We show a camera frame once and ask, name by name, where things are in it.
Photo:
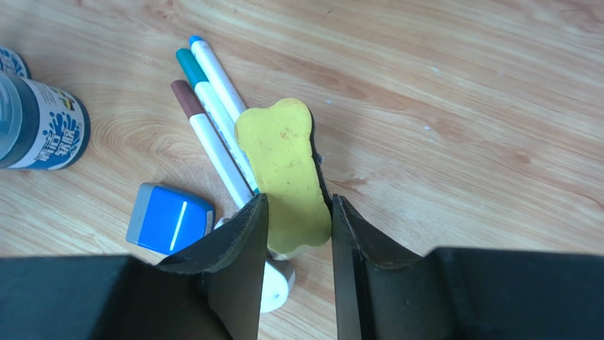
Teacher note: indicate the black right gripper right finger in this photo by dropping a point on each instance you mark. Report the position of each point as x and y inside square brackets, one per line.
[385, 291]

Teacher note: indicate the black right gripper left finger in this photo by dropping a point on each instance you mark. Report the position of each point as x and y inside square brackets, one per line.
[209, 290]

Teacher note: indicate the white brown marker pen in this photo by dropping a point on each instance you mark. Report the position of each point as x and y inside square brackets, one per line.
[212, 143]

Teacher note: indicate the yellow bone-shaped eraser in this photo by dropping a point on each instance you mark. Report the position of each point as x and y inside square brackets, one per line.
[279, 143]

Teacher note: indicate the blue patterned tape roll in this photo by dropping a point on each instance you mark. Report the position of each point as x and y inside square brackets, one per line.
[42, 127]
[13, 63]

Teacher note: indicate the blue grey lint roller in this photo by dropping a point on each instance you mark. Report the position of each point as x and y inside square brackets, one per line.
[166, 219]

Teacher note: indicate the white teal marker pen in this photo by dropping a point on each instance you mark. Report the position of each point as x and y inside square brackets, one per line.
[216, 111]

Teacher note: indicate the white blue marker pen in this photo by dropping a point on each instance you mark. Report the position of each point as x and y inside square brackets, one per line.
[217, 77]

